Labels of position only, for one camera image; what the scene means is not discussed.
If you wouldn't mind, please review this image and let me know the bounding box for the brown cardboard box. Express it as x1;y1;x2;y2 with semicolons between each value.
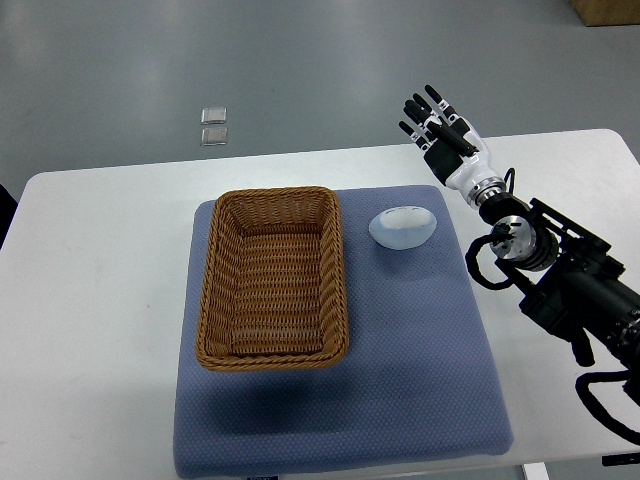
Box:
570;0;639;27

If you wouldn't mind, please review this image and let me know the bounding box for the blue fabric cushion mat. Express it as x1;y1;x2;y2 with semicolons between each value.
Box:
174;185;513;478

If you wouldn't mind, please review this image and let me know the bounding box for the upper metal floor plate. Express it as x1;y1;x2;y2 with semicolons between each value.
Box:
201;106;227;125

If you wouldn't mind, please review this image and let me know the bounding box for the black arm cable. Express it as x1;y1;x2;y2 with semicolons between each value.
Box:
573;368;640;449

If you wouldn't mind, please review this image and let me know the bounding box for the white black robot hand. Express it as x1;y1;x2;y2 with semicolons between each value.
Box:
398;84;502;206

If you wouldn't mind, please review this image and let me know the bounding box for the light blue plush toy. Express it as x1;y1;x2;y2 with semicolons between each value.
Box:
368;206;437;251

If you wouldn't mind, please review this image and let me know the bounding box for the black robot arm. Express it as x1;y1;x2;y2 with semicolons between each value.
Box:
399;85;639;373

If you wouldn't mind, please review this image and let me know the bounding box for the brown wicker basket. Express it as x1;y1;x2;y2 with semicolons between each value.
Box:
195;186;350;373

